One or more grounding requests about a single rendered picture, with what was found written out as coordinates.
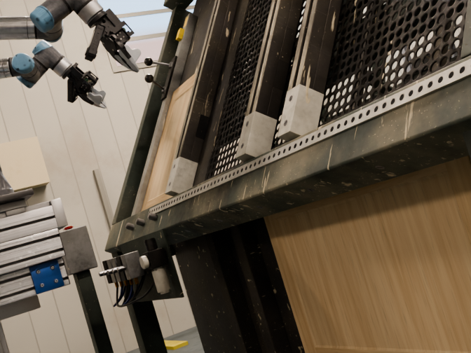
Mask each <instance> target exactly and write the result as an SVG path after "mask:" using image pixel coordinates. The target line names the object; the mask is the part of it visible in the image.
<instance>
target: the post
mask: <svg viewBox="0 0 471 353"><path fill-rule="evenodd" d="M73 276H74V281H75V283H76V288H77V291H78V295H79V298H80V301H81V305H82V308H83V312H84V315H85V318H86V322H87V325H88V330H89V332H90V337H91V339H92V342H93V347H94V349H95V353H114V351H113V348H112V346H111V341H110V339H109V334H108V331H107V327H106V324H105V321H104V317H103V314H102V310H101V307H100V303H99V300H98V297H97V293H96V290H95V285H94V283H93V279H92V276H91V273H90V270H86V271H83V272H79V273H76V274H73Z"/></svg>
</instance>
